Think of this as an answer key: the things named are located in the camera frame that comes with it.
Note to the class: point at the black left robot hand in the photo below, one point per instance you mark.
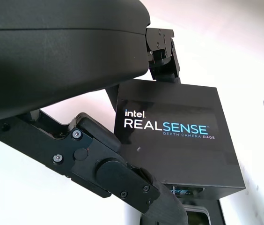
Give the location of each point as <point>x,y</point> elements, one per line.
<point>52,58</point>

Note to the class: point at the black RealSense box lid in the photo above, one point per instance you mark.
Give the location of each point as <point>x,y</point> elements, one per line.
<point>181,159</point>

